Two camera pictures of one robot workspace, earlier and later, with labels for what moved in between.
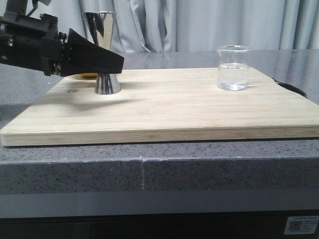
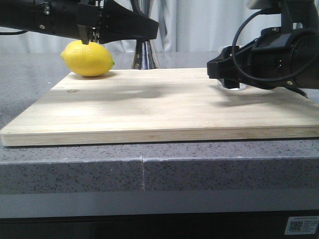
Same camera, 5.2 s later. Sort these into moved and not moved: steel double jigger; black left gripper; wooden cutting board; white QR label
Moved: black left gripper; steel double jigger
Not moved: white QR label; wooden cutting board
